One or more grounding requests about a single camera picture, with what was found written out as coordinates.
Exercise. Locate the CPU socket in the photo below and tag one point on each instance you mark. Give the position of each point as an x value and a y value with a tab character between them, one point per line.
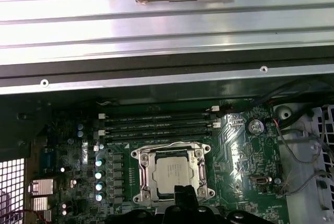
201	191

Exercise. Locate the black PC case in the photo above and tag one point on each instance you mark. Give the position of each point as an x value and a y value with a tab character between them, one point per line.
156	77

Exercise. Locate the perforated metal drive cage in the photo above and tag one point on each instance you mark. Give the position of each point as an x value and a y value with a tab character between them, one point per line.
300	182

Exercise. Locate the green motherboard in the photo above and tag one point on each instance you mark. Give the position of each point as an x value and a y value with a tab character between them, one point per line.
235	156

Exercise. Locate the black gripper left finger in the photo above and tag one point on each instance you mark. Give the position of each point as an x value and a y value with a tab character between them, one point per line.
180	195

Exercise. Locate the metal socket cover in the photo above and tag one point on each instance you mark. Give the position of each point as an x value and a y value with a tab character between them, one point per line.
150	167

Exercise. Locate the silver metal port housing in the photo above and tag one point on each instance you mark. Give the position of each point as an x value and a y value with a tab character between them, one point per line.
43	207
41	187

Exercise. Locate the coin cell battery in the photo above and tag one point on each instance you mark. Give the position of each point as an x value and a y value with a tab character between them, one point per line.
255	126

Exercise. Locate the CPU with silver top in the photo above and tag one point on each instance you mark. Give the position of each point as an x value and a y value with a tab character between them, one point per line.
169	171

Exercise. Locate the black RAM slot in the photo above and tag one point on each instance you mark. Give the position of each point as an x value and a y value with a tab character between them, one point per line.
156	137
156	112
156	129
156	120

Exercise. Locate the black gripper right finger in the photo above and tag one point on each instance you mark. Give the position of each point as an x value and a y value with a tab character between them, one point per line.
191	195

